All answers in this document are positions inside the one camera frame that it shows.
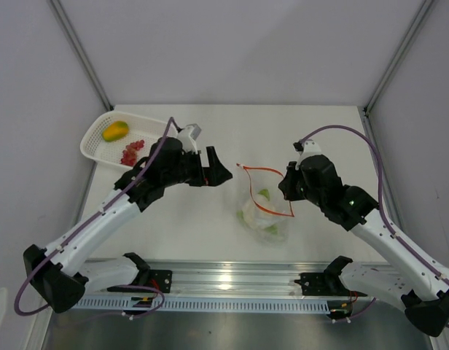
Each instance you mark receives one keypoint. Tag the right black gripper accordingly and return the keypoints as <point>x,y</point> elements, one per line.
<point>286,186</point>

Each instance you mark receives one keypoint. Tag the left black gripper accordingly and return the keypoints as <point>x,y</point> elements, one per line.
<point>211,176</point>

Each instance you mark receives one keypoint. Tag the clear red zip bag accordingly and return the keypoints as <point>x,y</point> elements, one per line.
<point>251,179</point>

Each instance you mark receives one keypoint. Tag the green white toy cabbage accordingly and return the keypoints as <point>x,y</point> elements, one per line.
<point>260,215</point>

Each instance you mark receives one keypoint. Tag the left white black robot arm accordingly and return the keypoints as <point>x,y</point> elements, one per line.
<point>59,272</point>

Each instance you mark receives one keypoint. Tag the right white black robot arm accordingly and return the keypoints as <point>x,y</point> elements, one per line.
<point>421,291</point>

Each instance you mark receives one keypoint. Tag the red toy grape bunch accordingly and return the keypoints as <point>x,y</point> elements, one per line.
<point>130,153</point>

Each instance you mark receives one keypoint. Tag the yellow green toy mango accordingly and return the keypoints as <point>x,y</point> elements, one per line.
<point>116,131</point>

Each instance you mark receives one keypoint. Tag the white perforated plastic basket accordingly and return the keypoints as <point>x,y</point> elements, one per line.
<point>142,133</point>

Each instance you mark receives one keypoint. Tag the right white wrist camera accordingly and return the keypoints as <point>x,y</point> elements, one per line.
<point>306,149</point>

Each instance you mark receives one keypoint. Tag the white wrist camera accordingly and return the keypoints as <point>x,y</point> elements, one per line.
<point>306,149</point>
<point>188,136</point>

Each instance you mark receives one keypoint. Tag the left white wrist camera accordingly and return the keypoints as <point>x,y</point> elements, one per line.
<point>188,136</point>

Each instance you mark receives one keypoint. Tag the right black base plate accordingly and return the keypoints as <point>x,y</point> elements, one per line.
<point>321,284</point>

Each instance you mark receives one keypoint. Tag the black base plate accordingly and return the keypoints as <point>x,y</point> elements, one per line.
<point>157,279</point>
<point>321,284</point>

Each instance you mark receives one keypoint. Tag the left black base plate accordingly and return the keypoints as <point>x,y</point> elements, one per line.
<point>157,279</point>

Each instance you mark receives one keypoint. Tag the left aluminium frame post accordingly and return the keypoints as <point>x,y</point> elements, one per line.
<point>60,14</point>

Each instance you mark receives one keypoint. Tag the aluminium frame post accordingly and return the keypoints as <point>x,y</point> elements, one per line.
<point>406,42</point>
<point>60,14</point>

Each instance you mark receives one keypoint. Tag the white slotted cable duct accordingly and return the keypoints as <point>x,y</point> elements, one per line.
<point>207,304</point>

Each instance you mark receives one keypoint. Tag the right aluminium frame post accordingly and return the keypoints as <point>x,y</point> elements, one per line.
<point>406,42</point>

